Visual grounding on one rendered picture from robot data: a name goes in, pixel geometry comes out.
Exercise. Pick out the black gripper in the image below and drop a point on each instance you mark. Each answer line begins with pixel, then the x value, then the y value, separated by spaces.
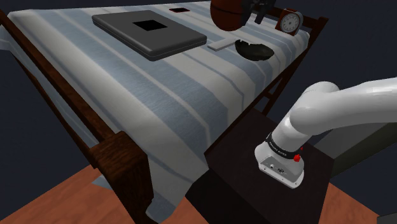
pixel 262 3

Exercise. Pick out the brown-red basketball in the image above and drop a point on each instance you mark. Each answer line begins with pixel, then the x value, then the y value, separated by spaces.
pixel 226 14

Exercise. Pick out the flat white rectangular remote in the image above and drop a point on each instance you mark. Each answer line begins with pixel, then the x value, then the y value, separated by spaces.
pixel 220 45

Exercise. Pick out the grey block furniture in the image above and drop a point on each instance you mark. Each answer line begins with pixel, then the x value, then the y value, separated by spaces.
pixel 356 139

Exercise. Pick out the wooden bed with striped cover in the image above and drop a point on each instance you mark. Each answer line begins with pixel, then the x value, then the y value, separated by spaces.
pixel 155 93

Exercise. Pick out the red-edged black flat square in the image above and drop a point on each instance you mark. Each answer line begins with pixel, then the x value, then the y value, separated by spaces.
pixel 179 10

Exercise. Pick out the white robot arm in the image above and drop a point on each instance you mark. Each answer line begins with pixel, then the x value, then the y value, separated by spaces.
pixel 325 108

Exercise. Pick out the dark grey closed laptop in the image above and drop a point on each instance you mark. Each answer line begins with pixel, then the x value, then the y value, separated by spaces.
pixel 124 29

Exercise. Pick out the red clock with white face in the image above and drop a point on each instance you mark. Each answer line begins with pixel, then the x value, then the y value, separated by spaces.
pixel 290 23

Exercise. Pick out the dark robot stand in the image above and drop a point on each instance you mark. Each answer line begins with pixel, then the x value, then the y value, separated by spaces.
pixel 235 164

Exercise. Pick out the black bowl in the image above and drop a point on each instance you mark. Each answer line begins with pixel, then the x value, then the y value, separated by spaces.
pixel 254 51

